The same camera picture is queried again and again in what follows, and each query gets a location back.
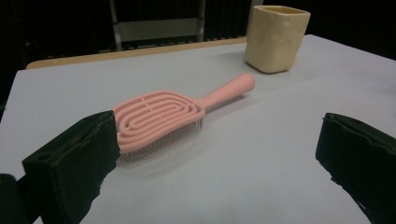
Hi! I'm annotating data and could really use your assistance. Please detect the grey metal stand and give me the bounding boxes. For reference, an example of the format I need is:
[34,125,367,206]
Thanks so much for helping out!
[107,0,207,51]

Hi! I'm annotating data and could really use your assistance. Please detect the pink hairbrush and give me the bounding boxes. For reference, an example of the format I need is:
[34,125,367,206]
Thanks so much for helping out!
[112,72,257,166]

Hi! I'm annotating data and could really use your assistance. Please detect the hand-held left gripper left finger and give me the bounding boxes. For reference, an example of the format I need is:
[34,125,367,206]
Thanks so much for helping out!
[21,109,121,224]

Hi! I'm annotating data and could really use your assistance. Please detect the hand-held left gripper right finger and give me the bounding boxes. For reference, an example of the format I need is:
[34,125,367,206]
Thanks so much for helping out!
[315,112,396,224]

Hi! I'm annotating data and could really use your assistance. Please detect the cream square cup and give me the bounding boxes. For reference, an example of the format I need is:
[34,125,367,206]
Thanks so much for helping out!
[244,5,312,75]

